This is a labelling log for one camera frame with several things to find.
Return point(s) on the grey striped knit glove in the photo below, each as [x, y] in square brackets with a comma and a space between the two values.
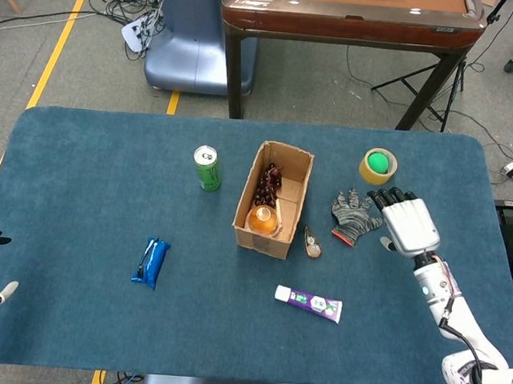
[352, 217]

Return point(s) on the blue snack packet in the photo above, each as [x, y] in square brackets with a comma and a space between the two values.
[151, 264]

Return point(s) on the red grape bunch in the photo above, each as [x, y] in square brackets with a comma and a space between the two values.
[268, 186]

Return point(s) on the brown mahjong table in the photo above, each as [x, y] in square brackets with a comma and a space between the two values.
[341, 21]

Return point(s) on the open cardboard box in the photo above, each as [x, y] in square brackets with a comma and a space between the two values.
[261, 245]

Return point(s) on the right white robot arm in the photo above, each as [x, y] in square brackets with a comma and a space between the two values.
[464, 315]

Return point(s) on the green energy drink can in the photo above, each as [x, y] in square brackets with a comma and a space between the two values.
[209, 175]

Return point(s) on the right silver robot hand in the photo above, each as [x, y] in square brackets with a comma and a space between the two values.
[409, 226]

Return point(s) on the purple toothpaste tube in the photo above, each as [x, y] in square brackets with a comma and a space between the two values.
[314, 304]

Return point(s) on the yellow tape roll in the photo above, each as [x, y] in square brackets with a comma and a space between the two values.
[373, 178]

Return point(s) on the blue table cloth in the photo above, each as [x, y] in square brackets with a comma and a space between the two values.
[105, 198]

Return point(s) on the green ball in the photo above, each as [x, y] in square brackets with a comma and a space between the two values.
[377, 162]

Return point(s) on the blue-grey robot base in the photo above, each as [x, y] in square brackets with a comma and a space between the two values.
[187, 53]

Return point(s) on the black tripod stand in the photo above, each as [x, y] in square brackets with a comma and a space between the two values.
[434, 110]

